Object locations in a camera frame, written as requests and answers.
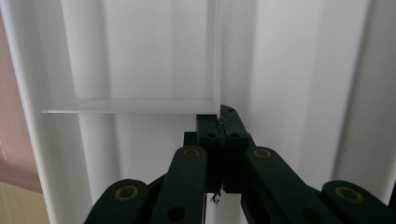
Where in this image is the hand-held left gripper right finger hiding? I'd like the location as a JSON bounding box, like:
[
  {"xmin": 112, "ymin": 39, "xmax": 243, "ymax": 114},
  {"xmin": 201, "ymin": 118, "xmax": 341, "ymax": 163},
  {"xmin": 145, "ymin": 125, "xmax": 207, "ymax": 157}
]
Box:
[{"xmin": 219, "ymin": 104, "xmax": 344, "ymax": 224}]

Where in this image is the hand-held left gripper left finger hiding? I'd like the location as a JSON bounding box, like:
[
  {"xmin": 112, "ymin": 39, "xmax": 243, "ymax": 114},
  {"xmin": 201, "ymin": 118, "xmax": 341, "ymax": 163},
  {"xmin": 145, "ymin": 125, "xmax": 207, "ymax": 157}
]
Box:
[{"xmin": 148, "ymin": 114, "xmax": 224, "ymax": 224}]

